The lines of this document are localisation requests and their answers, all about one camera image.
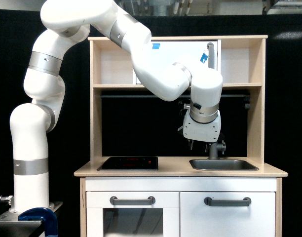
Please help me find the silver cable connector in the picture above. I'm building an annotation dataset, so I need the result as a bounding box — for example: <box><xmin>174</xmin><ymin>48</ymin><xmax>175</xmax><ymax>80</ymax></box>
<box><xmin>0</xmin><ymin>196</ymin><xmax>13</xmax><ymax>205</ymax></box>

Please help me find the grey oven door handle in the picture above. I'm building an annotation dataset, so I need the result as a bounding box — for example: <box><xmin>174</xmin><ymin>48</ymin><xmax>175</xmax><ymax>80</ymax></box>
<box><xmin>110</xmin><ymin>196</ymin><xmax>155</xmax><ymax>206</ymax></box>

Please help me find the blue tape piece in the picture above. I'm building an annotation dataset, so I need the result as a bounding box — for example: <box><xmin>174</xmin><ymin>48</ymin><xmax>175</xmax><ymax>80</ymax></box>
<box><xmin>152</xmin><ymin>43</ymin><xmax>160</xmax><ymax>49</ymax></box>
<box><xmin>200</xmin><ymin>53</ymin><xmax>209</xmax><ymax>64</ymax></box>

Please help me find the black hanging rail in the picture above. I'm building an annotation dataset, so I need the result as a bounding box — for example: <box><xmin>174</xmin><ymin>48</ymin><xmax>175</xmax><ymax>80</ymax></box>
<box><xmin>101</xmin><ymin>94</ymin><xmax>250</xmax><ymax>99</ymax></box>

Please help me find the top blue tape piece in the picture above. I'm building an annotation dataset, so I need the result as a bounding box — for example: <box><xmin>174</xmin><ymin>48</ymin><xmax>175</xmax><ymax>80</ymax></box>
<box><xmin>152</xmin><ymin>43</ymin><xmax>160</xmax><ymax>49</ymax></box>

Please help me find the white cabinet door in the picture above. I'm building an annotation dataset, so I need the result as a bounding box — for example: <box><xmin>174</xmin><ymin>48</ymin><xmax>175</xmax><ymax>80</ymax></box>
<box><xmin>180</xmin><ymin>192</ymin><xmax>275</xmax><ymax>237</ymax></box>

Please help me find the wooden toy kitchen frame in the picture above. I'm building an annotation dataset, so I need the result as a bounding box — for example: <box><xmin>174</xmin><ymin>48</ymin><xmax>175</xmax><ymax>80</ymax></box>
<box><xmin>75</xmin><ymin>35</ymin><xmax>287</xmax><ymax>237</ymax></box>

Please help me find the white microwave door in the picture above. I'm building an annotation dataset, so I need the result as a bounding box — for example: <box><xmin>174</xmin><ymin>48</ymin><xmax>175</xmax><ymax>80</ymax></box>
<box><xmin>131</xmin><ymin>41</ymin><xmax>223</xmax><ymax>91</ymax></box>

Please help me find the black toy stove top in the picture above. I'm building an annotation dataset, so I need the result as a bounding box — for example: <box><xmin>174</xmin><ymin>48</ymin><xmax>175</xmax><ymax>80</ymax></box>
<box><xmin>97</xmin><ymin>157</ymin><xmax>158</xmax><ymax>171</ymax></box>

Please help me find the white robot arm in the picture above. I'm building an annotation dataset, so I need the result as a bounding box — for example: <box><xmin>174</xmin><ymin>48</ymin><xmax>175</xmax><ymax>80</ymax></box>
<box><xmin>9</xmin><ymin>0</ymin><xmax>223</xmax><ymax>213</ymax></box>

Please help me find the grey toy faucet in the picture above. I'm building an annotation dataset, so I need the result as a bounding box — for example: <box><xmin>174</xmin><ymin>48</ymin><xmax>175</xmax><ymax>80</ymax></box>
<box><xmin>208</xmin><ymin>141</ymin><xmax>227</xmax><ymax>160</ymax></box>

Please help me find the white oven door with window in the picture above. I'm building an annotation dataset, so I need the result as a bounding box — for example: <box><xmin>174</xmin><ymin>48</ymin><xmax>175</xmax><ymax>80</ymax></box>
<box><xmin>86</xmin><ymin>192</ymin><xmax>180</xmax><ymax>237</ymax></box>

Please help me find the grey cabinet door handle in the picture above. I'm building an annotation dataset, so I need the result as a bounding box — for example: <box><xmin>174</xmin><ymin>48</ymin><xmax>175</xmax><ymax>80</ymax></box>
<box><xmin>204</xmin><ymin>197</ymin><xmax>252</xmax><ymax>207</ymax></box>

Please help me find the grey toy sink basin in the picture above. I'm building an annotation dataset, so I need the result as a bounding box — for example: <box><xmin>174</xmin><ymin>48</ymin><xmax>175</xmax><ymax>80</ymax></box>
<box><xmin>189</xmin><ymin>159</ymin><xmax>259</xmax><ymax>171</ymax></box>

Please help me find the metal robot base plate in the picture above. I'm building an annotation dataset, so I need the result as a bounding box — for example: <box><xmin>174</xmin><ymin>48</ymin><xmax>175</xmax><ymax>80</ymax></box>
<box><xmin>0</xmin><ymin>201</ymin><xmax>64</xmax><ymax>226</ymax></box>

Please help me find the right blue tape piece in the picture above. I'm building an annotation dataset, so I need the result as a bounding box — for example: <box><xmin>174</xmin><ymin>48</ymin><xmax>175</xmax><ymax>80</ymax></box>
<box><xmin>200</xmin><ymin>53</ymin><xmax>209</xmax><ymax>64</ymax></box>

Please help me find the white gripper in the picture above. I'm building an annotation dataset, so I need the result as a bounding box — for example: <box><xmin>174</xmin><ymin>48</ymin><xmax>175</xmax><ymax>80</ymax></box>
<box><xmin>178</xmin><ymin>111</ymin><xmax>221</xmax><ymax>152</ymax></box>

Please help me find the grey microwave door handle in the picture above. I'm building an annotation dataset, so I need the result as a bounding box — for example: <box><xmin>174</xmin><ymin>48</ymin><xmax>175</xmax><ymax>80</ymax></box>
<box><xmin>207</xmin><ymin>42</ymin><xmax>215</xmax><ymax>69</ymax></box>

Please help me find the blue c-clamp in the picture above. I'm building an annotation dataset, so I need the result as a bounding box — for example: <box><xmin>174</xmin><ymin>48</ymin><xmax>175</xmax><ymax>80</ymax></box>
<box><xmin>18</xmin><ymin>207</ymin><xmax>58</xmax><ymax>237</ymax></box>

